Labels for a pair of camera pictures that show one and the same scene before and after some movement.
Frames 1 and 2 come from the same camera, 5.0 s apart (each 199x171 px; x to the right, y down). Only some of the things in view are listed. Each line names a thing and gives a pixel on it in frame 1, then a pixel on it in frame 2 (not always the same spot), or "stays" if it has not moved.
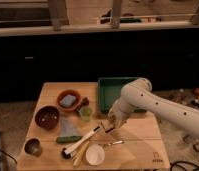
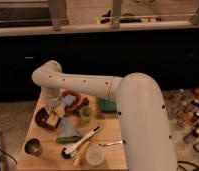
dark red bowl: x=47 y=117 stays
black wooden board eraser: x=108 y=124 → x=53 y=119
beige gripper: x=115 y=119 → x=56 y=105
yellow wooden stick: x=79 y=154 stays
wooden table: x=68 y=132 stays
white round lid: x=95 y=154 stays
